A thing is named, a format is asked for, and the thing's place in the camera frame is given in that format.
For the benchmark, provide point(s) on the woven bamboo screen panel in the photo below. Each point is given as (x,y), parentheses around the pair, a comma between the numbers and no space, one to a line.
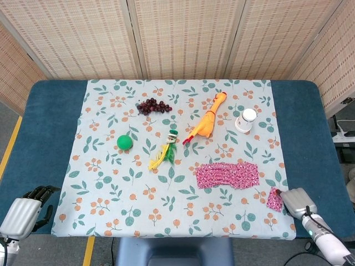
(16,72)
(280,38)
(185,38)
(330,72)
(72,38)

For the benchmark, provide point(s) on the white power strip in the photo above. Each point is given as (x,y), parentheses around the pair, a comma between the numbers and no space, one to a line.
(344,135)

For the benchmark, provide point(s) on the pink patterned cloth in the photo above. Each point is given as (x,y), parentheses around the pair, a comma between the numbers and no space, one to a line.
(227,175)

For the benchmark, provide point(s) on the floral leaf print tablecloth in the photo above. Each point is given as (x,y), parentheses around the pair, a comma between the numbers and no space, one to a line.
(177,177)

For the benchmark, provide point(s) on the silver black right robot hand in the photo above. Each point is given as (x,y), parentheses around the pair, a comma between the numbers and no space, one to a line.
(298,202)

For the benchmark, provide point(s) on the green yellow feather shuttlecock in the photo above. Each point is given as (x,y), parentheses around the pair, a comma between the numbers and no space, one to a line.
(167,151)

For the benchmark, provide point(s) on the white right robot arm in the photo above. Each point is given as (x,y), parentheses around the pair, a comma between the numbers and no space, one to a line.
(327,241)

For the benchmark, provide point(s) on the small pink patterned pouch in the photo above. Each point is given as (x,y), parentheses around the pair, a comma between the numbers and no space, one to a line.
(274,201)

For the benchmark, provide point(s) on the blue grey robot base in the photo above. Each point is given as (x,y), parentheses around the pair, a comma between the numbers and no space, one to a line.
(174,252)

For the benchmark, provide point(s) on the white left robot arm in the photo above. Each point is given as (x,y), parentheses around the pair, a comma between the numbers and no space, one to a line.
(7,250)

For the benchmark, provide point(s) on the orange rubber chicken toy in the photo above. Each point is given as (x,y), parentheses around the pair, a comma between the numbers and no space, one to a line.
(208,119)

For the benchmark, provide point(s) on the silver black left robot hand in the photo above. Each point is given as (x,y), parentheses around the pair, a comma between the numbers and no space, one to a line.
(22,214)

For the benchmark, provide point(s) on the green ball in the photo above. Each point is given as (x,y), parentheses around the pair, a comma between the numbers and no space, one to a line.
(124,142)

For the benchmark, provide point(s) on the dark purple grape bunch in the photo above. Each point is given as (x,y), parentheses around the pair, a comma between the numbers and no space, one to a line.
(154,106)

